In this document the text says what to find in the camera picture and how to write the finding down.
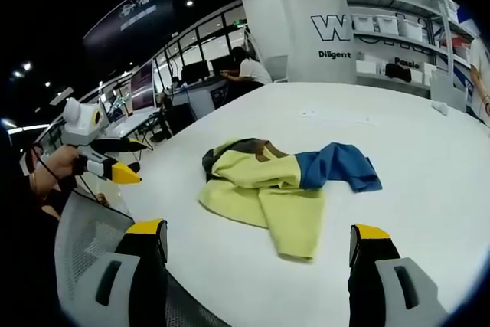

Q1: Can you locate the yellow and blue garment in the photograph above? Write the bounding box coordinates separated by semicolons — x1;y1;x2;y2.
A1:
198;137;384;263

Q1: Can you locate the person's left hand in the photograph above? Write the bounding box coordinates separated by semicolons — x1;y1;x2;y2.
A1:
29;146;88;195

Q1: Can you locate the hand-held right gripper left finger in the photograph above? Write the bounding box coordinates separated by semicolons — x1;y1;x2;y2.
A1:
74;218;168;327

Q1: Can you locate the white office desk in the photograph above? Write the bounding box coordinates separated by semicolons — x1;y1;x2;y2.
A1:
34;106;173;152

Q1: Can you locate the white storage box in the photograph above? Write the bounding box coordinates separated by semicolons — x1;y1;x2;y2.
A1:
373;14;401;34

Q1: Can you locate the dark hanging banner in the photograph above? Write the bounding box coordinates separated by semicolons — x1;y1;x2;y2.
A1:
82;0;175;64

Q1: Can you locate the black computer monitor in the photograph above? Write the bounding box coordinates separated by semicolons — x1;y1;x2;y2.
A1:
179;61;211;83

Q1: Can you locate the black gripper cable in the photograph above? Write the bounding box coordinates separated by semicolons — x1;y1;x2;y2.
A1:
32;146;101;204

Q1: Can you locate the white storage shelf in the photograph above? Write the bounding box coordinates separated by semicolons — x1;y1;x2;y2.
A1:
340;0;475;110

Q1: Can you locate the black bag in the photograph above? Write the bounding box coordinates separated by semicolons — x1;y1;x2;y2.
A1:
384;63;413;83

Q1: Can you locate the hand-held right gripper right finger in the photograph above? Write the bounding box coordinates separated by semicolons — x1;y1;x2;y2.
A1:
347;223;449;327

